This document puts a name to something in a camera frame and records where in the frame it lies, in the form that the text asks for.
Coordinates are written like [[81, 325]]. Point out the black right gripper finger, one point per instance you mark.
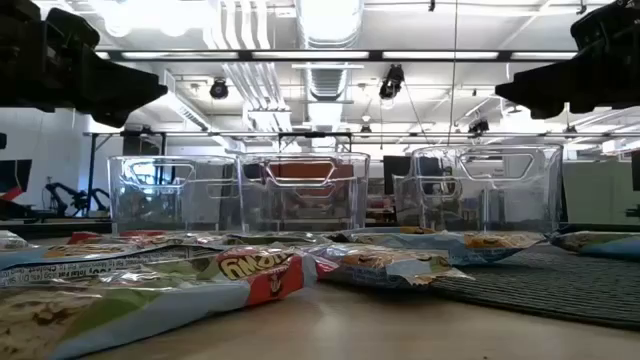
[[550, 90]]

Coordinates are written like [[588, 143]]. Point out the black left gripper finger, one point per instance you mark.
[[120, 90]]

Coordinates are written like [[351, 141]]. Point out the dark blue Chewy granola bar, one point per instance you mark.
[[380, 265]]

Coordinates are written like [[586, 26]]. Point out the black background robot arm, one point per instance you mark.
[[75, 197]]

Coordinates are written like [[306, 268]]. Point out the black background panel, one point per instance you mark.
[[142, 145]]

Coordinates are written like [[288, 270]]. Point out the black background screen edge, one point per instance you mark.
[[636, 170]]

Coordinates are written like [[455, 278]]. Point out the black background monitor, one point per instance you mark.
[[15, 172]]

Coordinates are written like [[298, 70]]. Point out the clear plastic bin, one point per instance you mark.
[[500, 210], [300, 215], [150, 210]]

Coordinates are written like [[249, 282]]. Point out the black background screen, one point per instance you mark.
[[395, 172]]

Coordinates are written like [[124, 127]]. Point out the black overhead light beam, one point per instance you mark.
[[375, 55]]

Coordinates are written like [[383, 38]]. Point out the round grey woven placemat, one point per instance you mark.
[[550, 290]]

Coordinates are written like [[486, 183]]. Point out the orange background box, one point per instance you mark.
[[310, 172]]

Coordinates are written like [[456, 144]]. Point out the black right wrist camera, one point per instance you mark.
[[605, 25]]

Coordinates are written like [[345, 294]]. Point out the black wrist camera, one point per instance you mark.
[[72, 27], [605, 25]]

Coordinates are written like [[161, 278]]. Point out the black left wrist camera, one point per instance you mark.
[[72, 27]]

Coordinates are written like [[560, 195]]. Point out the black hanging ceiling camera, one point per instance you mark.
[[392, 82], [219, 90], [478, 126]]

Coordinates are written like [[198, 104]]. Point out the black vertical frame post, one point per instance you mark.
[[92, 175]]

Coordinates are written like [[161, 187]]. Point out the black horizontal frame rail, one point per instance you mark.
[[200, 134]]

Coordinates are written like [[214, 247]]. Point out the grey-green partition wall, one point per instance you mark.
[[595, 195]]

